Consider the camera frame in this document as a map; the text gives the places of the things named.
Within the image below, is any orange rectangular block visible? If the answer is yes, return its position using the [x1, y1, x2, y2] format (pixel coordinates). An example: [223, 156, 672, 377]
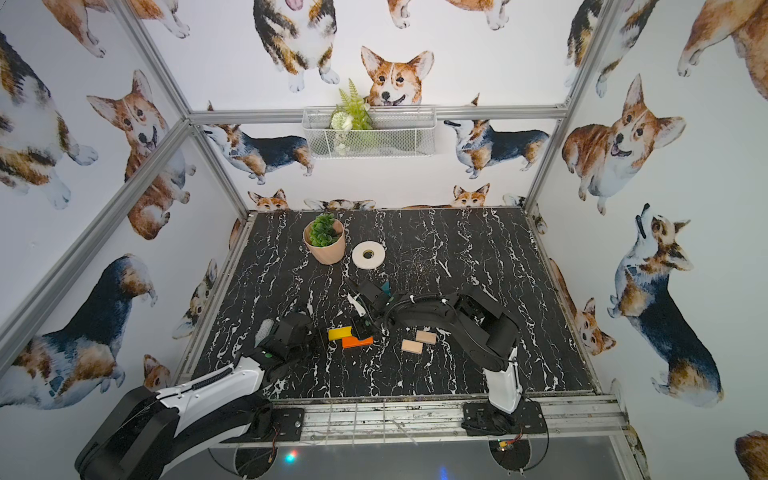
[342, 336, 374, 349]

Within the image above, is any yellow rectangular block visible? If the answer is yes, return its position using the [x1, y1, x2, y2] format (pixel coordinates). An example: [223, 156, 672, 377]
[327, 326, 353, 342]

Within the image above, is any natural wood block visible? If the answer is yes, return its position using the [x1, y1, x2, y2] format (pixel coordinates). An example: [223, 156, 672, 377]
[401, 339, 424, 355]
[415, 330, 437, 345]

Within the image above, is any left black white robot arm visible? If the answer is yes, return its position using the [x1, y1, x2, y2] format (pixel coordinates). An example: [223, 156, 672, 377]
[75, 312, 317, 479]

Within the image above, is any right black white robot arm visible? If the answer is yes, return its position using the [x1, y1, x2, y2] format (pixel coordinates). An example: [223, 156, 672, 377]
[345, 278, 523, 436]

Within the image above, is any teal plastic spatula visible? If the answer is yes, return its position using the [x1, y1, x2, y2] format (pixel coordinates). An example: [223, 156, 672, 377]
[254, 319, 274, 347]

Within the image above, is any white tape roll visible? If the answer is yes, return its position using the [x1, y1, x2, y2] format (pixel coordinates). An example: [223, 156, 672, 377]
[352, 241, 386, 270]

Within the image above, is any terracotta pot with green plant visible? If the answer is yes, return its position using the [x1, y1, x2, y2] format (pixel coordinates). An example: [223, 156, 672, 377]
[303, 213, 346, 265]

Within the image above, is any green fern with white flower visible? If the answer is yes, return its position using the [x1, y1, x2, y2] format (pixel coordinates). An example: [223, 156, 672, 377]
[330, 80, 375, 156]

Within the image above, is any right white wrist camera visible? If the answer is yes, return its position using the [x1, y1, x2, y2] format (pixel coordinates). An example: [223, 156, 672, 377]
[347, 294, 367, 318]

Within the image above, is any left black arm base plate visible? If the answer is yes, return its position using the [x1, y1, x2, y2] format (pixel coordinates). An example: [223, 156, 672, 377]
[227, 408, 306, 443]

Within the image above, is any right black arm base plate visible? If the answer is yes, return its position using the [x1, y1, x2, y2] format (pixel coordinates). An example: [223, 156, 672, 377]
[461, 399, 548, 437]

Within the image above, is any white wire wall basket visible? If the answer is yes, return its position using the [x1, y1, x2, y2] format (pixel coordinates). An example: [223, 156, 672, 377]
[302, 106, 437, 159]

